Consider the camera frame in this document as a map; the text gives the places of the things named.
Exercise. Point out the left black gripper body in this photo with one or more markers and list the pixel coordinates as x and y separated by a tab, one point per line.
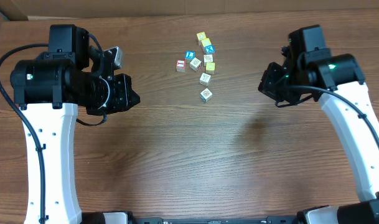
118	98

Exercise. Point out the white block blue side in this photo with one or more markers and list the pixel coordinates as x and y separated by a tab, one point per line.
206	95

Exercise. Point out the red I block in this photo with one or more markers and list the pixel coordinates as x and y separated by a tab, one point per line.
180	65

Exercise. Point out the blue X block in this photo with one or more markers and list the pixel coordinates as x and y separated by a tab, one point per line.
210	49

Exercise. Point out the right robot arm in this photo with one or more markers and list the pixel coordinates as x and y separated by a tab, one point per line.
337	83

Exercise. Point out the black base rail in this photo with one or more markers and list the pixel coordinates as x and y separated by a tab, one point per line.
129	218

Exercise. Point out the yellow block far top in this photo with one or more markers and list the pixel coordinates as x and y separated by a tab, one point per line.
201	36

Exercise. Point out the white block red side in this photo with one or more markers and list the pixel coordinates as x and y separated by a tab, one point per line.
195	64

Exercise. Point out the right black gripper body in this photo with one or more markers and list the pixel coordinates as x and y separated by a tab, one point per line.
276	84

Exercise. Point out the yellow block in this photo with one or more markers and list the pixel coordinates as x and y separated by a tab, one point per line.
201	36
210	68
205	43

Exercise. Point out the blue L block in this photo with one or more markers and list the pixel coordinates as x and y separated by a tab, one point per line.
189	55

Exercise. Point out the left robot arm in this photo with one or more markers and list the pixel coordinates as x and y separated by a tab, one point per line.
48	90

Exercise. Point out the yellow block lower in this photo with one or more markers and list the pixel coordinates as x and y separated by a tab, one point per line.
210	68

